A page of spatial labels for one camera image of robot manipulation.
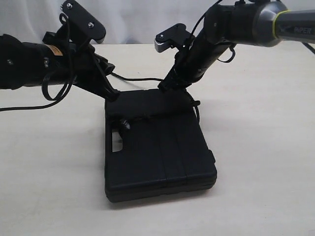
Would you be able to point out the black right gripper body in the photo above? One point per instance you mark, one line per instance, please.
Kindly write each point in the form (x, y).
(190, 66)

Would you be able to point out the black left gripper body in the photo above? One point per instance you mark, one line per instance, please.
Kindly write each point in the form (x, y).
(82, 68)

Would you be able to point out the black plastic case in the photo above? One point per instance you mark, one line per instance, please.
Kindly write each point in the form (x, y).
(154, 146)

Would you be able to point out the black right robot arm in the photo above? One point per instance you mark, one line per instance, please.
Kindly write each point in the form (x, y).
(262, 23)

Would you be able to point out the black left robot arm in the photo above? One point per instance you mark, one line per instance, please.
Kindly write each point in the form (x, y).
(54, 62)

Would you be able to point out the white curtain backdrop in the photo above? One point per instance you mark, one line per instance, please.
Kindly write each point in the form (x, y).
(125, 21)

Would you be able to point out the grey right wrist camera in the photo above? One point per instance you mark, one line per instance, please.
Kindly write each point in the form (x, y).
(175, 36)

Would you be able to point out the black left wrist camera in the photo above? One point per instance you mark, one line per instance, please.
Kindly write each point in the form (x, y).
(84, 27)

